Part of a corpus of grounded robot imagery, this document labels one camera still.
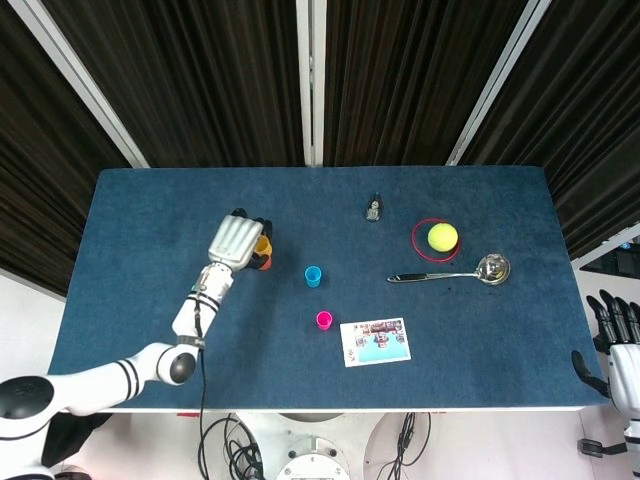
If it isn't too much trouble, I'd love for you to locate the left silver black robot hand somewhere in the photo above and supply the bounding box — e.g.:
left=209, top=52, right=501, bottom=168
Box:
left=206, top=207, right=275, bottom=274

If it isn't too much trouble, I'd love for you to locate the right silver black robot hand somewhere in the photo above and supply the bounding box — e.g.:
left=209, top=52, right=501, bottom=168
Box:
left=571, top=288, right=640, bottom=409

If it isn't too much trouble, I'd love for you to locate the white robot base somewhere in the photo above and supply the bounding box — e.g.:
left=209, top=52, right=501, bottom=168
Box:
left=233, top=410, right=397, bottom=480

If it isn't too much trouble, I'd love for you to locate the dark screen panel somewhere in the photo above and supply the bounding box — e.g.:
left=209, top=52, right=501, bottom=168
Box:
left=578, top=236, right=640, bottom=276

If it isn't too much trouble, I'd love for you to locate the blue table cloth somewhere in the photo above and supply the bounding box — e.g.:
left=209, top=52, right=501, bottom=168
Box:
left=47, top=166, right=612, bottom=413

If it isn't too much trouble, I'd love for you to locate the small metal clip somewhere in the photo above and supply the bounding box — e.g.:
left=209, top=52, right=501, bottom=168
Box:
left=363, top=191, right=386, bottom=223

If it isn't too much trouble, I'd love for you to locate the dark brown pleated curtain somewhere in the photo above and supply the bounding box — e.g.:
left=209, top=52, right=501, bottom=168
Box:
left=0, top=0, right=134, bottom=297
left=322, top=0, right=532, bottom=167
left=40, top=0, right=307, bottom=169
left=458, top=0, right=640, bottom=262

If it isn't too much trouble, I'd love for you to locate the metal ladle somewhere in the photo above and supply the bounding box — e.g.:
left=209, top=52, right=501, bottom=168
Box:
left=385, top=253, right=513, bottom=287

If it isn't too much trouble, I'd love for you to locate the printed picture card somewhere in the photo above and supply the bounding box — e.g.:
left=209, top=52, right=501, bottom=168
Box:
left=339, top=315, right=413, bottom=369

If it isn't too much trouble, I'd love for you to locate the yellow tennis ball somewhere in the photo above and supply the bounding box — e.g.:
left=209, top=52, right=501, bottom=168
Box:
left=426, top=222, right=460, bottom=253

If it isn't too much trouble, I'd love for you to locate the black fabric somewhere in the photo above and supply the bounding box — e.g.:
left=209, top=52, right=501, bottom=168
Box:
left=41, top=410, right=114, bottom=467

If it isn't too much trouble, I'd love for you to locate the black clamp bracket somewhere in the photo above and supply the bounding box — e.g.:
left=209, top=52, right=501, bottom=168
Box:
left=576, top=438, right=627, bottom=458

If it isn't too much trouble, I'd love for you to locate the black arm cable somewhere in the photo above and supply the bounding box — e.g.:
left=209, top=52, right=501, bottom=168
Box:
left=191, top=287, right=209, bottom=480

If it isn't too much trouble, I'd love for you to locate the white metal frame post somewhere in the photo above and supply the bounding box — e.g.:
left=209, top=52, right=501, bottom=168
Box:
left=295, top=0, right=328, bottom=168
left=444, top=0, right=552, bottom=167
left=7, top=0, right=151, bottom=169

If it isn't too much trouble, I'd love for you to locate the thin red ring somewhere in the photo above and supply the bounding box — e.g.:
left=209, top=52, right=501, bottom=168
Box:
left=411, top=217, right=463, bottom=263

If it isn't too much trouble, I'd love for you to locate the white table frame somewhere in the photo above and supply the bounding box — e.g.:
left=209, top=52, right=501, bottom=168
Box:
left=105, top=406, right=587, bottom=415

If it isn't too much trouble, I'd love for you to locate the black cable bundle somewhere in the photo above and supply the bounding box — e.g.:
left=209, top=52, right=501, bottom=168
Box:
left=204, top=411, right=267, bottom=480
left=373, top=410, right=433, bottom=480

